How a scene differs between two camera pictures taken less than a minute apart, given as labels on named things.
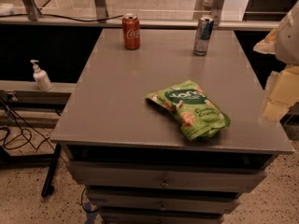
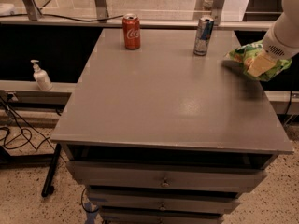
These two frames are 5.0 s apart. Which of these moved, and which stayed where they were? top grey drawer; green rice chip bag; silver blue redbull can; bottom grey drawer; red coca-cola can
Moved: green rice chip bag
Stayed: top grey drawer; red coca-cola can; bottom grey drawer; silver blue redbull can
